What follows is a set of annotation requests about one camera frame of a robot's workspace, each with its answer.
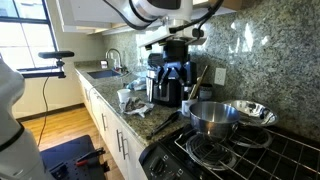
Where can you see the chrome kitchen faucet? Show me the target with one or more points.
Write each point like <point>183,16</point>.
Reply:
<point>114,55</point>

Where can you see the wooden spatula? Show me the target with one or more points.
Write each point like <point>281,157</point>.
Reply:
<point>199,81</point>

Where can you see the window with dark frame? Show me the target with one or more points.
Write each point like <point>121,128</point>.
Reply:
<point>25,31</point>

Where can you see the black camera on stand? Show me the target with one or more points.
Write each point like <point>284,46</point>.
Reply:
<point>48,71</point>

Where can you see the white utensil mug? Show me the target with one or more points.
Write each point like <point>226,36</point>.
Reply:
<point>186,105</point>

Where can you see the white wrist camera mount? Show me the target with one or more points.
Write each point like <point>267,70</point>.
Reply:
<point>190,35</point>

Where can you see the crumpled plastic bag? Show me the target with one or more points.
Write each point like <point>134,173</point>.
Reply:
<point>138,84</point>

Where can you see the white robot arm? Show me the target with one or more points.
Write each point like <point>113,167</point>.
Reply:
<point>19,154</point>

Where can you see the upper wall cabinets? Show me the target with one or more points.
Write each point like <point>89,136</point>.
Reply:
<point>94,16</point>

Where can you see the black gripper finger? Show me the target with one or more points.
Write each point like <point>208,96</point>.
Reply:
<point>184,75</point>
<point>162,77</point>

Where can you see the dark blue tool cart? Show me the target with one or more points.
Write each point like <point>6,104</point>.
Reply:
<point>60,161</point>

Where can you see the white lower cabinets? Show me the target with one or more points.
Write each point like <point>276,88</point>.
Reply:
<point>122,144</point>

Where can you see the black electric stove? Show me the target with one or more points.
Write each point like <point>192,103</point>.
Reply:
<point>162,160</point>

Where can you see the dark jar with lid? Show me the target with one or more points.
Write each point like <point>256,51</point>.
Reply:
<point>205,91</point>

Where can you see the kitchen sink basin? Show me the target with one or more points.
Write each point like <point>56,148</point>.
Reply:
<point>103,74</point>

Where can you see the red handled tool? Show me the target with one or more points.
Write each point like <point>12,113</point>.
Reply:
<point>84,159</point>

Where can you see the black kitchen tongs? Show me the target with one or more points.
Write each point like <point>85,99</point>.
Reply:
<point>172,118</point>

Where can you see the white paper cup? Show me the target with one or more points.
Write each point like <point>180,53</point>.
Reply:
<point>123,95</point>

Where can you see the shiny steel mixing bowl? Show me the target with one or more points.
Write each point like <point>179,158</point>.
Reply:
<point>253,113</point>

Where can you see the crumpled patterned cloth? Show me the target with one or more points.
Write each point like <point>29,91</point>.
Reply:
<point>134,105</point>

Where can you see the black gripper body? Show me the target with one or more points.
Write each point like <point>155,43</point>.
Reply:
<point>175,53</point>

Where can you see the steel saucepan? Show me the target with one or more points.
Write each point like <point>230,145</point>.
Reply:
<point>216,120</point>

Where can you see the wire cooling rack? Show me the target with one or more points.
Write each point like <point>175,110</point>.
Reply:
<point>257,154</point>

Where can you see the white wall outlet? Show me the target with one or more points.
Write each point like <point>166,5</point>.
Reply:
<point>220,75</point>

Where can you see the black steel air fryer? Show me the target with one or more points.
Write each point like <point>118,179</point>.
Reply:
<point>170,97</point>

